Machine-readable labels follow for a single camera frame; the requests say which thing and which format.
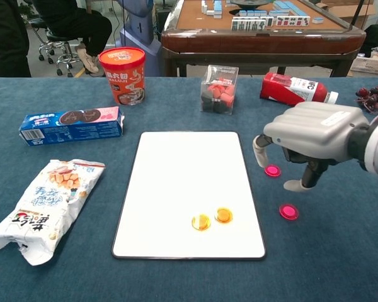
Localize pink disc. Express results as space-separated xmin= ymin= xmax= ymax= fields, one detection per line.
xmin=264 ymin=164 xmax=282 ymax=178
xmin=278 ymin=203 xmax=300 ymax=221

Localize white snack bag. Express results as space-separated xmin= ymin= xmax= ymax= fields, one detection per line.
xmin=0 ymin=159 xmax=106 ymax=267

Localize stacked blue mahjong tiles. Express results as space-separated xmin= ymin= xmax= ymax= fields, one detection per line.
xmin=272 ymin=0 xmax=301 ymax=12
xmin=201 ymin=0 xmax=223 ymax=17

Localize face-up mahjong tile row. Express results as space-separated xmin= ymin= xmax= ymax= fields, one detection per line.
xmin=265 ymin=15 xmax=311 ymax=28
xmin=231 ymin=17 xmax=267 ymax=31

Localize white plastic crate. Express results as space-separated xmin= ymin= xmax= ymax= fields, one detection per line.
xmin=349 ymin=55 xmax=378 ymax=77

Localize brown mahjong table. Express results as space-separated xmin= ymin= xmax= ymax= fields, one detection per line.
xmin=161 ymin=0 xmax=367 ymax=78

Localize orange instant noodle cup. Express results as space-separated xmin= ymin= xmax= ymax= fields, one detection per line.
xmin=98 ymin=47 xmax=146 ymax=107

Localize white magnetic board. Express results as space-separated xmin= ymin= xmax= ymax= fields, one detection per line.
xmin=112 ymin=131 xmax=267 ymax=261

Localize clear box of sponges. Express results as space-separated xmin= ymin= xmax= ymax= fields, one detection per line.
xmin=200 ymin=64 xmax=240 ymax=116

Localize blue grey machine base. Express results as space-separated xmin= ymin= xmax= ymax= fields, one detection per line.
xmin=119 ymin=0 xmax=162 ymax=77

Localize red juice bottle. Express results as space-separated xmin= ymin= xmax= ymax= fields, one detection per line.
xmin=259 ymin=72 xmax=340 ymax=107

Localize blue table cloth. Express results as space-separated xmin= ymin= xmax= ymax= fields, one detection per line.
xmin=0 ymin=77 xmax=378 ymax=302

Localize dark red grape bunch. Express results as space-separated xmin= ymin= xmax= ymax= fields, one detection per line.
xmin=355 ymin=84 xmax=378 ymax=115

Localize blue cookie box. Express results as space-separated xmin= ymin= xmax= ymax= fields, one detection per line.
xmin=18 ymin=106 xmax=126 ymax=147

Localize blue-backed mahjong tile row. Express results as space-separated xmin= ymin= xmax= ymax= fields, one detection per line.
xmin=238 ymin=9 xmax=291 ymax=18

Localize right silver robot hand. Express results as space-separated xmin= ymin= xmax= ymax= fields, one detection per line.
xmin=251 ymin=101 xmax=371 ymax=193

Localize seated person in black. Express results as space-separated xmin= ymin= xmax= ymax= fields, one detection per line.
xmin=33 ymin=0 xmax=113 ymax=75

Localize chrome wheeled stool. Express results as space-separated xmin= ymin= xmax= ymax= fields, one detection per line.
xmin=45 ymin=31 xmax=83 ymax=77

